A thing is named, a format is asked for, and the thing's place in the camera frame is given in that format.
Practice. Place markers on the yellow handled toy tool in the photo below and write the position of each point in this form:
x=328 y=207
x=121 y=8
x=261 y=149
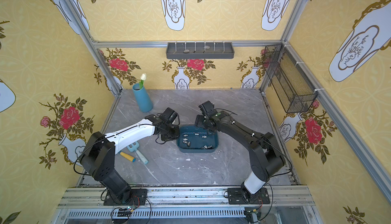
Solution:
x=128 y=157

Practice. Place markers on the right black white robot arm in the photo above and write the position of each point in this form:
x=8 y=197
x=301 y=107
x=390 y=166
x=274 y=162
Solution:
x=265 y=155

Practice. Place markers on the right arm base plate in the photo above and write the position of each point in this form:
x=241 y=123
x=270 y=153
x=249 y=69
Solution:
x=241 y=196

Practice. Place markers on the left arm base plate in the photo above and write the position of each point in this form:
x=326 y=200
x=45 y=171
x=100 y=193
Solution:
x=134 y=197

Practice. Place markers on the teal plastic storage box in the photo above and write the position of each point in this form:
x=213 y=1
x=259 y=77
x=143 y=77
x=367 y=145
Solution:
x=194 y=139

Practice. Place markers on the black wire mesh basket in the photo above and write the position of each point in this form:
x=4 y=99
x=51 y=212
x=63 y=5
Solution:
x=294 y=89

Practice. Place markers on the grey wall shelf tray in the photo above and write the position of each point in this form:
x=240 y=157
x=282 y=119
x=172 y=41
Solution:
x=200 y=50

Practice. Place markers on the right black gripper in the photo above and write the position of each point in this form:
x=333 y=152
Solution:
x=201 y=122

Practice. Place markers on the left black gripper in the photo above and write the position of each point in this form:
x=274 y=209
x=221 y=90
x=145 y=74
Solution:
x=170 y=131

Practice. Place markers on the teal blue vase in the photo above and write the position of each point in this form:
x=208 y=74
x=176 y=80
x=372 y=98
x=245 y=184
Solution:
x=142 y=98

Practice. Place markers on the white tulip flower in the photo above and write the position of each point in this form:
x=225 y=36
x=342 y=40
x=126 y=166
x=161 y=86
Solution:
x=142 y=80

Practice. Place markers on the light blue toy fork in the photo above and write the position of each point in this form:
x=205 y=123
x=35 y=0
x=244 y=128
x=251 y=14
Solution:
x=134 y=147

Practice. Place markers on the aluminium front rail frame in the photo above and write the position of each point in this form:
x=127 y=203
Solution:
x=282 y=202

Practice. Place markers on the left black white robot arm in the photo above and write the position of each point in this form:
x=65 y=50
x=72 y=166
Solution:
x=98 y=157

